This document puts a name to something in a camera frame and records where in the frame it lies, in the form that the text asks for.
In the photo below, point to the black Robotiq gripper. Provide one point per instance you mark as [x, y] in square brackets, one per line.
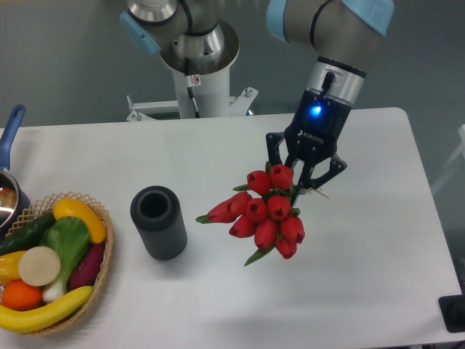
[312, 138]

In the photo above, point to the red tulip bouquet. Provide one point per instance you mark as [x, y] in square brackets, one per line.
[262, 209]

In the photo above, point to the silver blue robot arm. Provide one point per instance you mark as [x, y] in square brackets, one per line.
[199, 48]

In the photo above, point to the dark grey ribbed vase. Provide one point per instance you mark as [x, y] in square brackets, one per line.
[157, 215]

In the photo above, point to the black device at edge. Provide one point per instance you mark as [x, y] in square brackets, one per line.
[452, 309]

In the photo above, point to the purple sweet potato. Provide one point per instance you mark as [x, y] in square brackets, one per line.
[85, 274]

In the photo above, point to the green bok choy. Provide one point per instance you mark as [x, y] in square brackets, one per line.
[69, 238]

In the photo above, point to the woven wicker basket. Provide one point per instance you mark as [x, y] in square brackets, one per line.
[46, 205]

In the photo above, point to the green cucumber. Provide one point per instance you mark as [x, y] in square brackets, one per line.
[27, 236]

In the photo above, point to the beige round slice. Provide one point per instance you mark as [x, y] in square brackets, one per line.
[39, 266]

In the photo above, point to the yellow bell pepper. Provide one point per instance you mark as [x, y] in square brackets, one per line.
[9, 267]

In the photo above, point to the orange fruit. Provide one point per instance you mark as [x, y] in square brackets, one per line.
[21, 296]

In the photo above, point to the yellow banana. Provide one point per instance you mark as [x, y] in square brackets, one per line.
[37, 319]

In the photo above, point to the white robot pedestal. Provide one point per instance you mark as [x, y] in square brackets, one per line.
[197, 96]

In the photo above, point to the blue handled saucepan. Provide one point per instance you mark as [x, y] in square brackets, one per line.
[13, 199]

